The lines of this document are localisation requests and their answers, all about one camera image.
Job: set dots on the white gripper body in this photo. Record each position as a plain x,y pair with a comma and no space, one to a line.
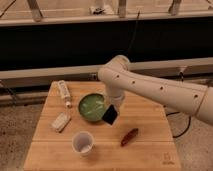
115,95

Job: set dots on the black eraser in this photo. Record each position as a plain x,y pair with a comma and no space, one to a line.
110,115

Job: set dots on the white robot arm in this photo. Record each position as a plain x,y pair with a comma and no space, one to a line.
192,99

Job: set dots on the green ceramic bowl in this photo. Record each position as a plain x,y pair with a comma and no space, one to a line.
92,107

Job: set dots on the white ceramic cup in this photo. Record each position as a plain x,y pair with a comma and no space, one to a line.
82,143

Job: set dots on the red chili pepper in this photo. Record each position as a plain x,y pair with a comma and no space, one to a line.
130,135

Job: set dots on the white tube with cap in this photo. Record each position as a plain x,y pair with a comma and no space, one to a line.
64,93

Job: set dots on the white rectangular remote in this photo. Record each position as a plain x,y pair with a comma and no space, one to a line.
60,122

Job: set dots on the metal frame rail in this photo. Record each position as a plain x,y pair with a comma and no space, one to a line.
44,76

